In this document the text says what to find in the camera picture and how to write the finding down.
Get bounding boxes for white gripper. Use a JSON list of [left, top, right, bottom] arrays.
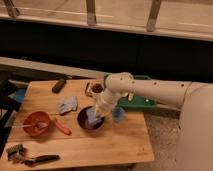
[[95, 89, 122, 117]]

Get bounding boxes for blue sponge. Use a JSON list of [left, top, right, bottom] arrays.
[[86, 107, 103, 126]]

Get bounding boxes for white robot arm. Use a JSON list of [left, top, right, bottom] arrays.
[[95, 72, 213, 171]]

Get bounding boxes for purple bowl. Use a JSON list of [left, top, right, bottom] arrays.
[[77, 106, 105, 130]]

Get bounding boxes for orange red bowl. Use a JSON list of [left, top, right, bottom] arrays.
[[23, 111, 51, 137]]

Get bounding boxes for green tray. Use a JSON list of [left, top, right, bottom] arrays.
[[103, 72, 156, 110]]

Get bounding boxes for small blue cup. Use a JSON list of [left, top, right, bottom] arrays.
[[112, 107, 125, 122]]

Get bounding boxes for white cup with dark contents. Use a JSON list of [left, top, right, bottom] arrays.
[[85, 82, 103, 99]]

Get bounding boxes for grey blue cloth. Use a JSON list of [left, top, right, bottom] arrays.
[[58, 96, 78, 115]]

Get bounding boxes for black rectangular block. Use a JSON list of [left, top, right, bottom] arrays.
[[52, 78, 66, 93]]

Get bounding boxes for wooden cutting board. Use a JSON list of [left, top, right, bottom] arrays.
[[5, 79, 154, 170]]

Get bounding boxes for metal spoon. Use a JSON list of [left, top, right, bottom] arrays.
[[12, 122, 48, 129]]

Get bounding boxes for blue object at left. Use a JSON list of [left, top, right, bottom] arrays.
[[10, 89, 26, 103]]

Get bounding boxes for black handled brush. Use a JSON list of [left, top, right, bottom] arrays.
[[5, 143, 61, 167]]

